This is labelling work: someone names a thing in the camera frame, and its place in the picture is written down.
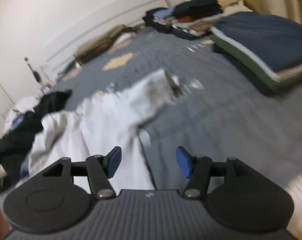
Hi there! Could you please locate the white t-shirt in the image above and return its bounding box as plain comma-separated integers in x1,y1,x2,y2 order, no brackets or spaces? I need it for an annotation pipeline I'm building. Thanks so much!
28,69,177,193

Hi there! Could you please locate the black clothes pile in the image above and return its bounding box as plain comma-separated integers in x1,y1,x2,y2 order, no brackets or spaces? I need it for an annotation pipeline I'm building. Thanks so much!
0,89,72,181

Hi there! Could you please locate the stack of folded clothes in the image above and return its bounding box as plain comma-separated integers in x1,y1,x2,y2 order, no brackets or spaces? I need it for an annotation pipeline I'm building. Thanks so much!
142,0,251,40

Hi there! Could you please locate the grey quilted bedspread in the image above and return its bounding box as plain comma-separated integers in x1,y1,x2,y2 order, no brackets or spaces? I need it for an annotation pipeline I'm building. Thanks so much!
54,28,302,190

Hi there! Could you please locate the light grey hoodie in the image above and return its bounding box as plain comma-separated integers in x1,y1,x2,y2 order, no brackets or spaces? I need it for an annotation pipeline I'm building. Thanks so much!
2,96,40,133

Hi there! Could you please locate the folded brown blanket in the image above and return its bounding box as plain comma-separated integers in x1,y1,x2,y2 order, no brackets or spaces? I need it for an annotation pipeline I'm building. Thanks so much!
73,24,135,64

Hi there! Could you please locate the white bed headboard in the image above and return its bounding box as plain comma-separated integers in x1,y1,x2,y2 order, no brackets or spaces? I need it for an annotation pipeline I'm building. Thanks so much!
42,0,168,75

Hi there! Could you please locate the white pillow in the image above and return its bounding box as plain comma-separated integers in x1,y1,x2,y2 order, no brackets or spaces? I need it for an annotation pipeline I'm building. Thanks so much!
114,34,132,48

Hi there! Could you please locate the navy folded duvet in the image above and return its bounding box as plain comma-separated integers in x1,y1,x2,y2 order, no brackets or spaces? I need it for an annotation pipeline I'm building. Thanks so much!
210,12,302,92

